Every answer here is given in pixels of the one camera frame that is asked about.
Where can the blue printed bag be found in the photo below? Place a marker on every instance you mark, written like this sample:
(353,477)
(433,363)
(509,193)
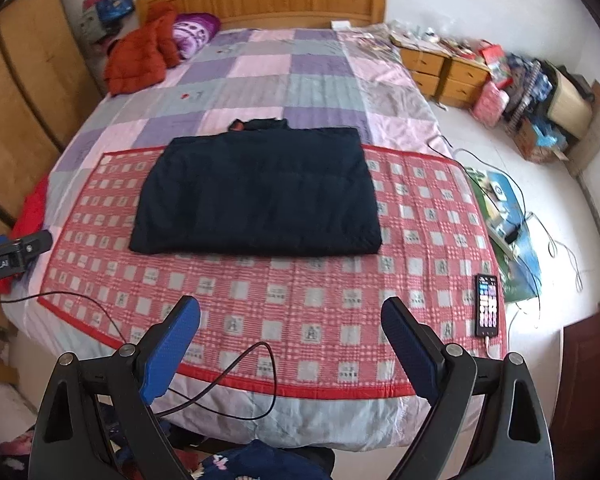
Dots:
(112,5)

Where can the blue green floor poster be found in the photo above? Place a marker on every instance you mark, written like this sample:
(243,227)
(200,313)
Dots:
(500,195)

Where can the cardboard box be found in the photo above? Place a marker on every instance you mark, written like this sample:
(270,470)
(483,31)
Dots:
(527,142)

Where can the navy padded jacket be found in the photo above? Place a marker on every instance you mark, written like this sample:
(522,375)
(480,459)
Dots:
(255,190)

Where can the orange-red puffer jacket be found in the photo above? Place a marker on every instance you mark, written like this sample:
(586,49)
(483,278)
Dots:
(135,55)

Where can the wooden nightstand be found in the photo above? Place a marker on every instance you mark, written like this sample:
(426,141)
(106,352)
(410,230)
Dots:
(462,85)
(422,67)

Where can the navy floral clothing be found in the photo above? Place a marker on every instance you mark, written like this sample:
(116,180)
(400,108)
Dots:
(260,460)

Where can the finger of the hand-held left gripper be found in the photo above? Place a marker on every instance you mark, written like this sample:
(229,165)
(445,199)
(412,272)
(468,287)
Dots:
(32,245)

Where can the black smartphone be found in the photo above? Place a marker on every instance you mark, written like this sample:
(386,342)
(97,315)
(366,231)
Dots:
(487,305)

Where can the wooden wardrobe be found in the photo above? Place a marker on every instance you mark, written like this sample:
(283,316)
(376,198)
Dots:
(25,85)

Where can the red checked mat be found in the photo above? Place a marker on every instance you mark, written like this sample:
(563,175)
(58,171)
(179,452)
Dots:
(280,300)

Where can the red garment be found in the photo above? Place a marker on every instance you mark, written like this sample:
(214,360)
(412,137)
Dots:
(30,210)

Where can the pastel patchwork bed sheet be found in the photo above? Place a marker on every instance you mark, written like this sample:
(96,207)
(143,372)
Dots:
(260,65)

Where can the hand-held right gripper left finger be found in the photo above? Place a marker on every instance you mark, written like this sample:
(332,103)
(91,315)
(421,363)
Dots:
(172,350)

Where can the pile of household clutter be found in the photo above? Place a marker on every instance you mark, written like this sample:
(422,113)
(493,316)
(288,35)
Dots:
(540,85)

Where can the dark wooden door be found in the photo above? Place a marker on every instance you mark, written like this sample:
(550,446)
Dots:
(595,385)

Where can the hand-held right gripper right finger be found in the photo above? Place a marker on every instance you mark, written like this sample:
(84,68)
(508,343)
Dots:
(412,355)

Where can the pink bag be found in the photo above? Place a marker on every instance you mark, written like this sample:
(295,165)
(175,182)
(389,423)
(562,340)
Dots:
(490,102)

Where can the purple blanket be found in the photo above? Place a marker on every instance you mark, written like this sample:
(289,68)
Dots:
(192,35)

